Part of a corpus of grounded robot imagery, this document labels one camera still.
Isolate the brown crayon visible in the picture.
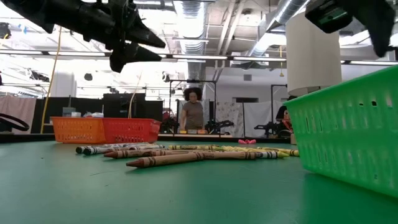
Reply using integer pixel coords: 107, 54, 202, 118
126, 151, 208, 169
198, 150, 257, 161
103, 149, 175, 159
149, 149, 218, 157

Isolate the orange plastic basket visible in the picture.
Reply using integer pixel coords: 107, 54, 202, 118
50, 116, 106, 144

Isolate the silver air duct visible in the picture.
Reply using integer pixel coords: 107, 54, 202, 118
172, 0, 208, 97
248, 0, 312, 58

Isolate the pink cloth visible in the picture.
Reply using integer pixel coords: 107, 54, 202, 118
0, 95, 37, 134

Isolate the person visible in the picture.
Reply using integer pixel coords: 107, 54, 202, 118
179, 86, 206, 131

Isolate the pale box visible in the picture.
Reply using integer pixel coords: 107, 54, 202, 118
62, 106, 77, 118

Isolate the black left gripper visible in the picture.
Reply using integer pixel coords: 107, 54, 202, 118
74, 0, 167, 74

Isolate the black metal frame stand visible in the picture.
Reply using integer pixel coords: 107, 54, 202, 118
169, 78, 218, 138

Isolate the grey crayon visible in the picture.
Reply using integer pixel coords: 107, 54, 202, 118
75, 144, 131, 155
254, 150, 282, 160
81, 146, 134, 156
127, 143, 166, 151

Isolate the grey cloth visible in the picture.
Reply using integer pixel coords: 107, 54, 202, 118
177, 98, 211, 133

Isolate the yellow cable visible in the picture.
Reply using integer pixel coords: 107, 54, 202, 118
39, 26, 63, 135

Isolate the black hose loop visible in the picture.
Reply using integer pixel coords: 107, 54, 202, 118
0, 112, 30, 132

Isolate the patterned white cloth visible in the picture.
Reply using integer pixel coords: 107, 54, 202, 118
215, 101, 245, 138

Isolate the green table mat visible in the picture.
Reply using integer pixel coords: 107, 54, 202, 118
0, 140, 398, 224

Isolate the red plastic basket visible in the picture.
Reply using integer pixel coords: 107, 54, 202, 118
101, 117, 162, 144

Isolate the green plastic basket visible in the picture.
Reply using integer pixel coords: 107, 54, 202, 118
284, 64, 398, 199

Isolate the ceiling light strip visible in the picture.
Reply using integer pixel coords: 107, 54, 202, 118
0, 49, 398, 67

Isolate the black partition panel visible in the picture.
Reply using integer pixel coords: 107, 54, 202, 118
30, 97, 104, 135

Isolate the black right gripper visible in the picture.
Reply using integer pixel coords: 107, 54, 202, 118
303, 0, 398, 59

